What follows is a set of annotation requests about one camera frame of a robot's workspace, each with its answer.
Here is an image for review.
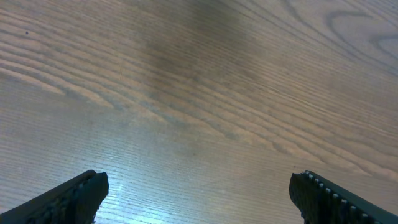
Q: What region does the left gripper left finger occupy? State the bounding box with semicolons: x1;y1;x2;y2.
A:
1;170;109;224

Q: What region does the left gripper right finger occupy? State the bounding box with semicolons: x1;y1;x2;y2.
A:
289;170;397;224

